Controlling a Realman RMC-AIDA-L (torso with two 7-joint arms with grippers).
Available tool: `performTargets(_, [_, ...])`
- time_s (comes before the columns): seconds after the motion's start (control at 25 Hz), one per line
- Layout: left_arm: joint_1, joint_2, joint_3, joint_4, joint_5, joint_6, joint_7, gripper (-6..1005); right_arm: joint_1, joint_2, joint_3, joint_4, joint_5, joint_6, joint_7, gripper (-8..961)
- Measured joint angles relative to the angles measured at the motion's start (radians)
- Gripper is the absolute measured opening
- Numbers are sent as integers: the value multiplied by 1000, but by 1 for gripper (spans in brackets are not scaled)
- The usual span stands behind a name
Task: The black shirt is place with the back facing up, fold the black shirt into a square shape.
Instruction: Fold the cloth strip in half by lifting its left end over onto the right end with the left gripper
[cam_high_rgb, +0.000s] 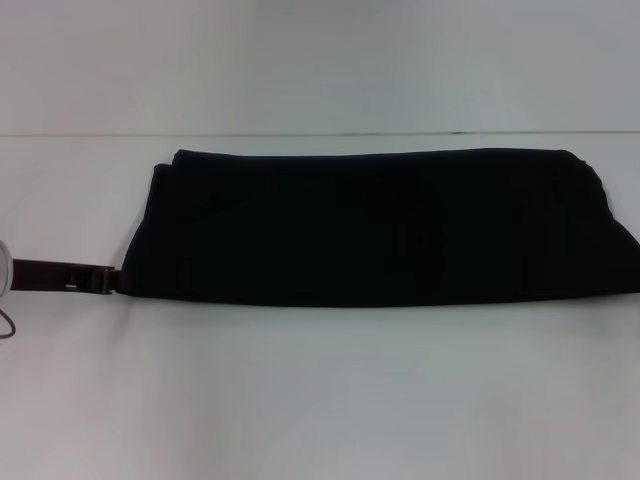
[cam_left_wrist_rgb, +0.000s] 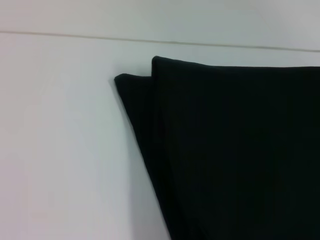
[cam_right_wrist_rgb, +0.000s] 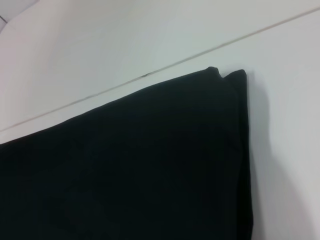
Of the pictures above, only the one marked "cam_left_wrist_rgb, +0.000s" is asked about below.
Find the black shirt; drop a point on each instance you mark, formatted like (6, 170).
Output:
(237, 150)

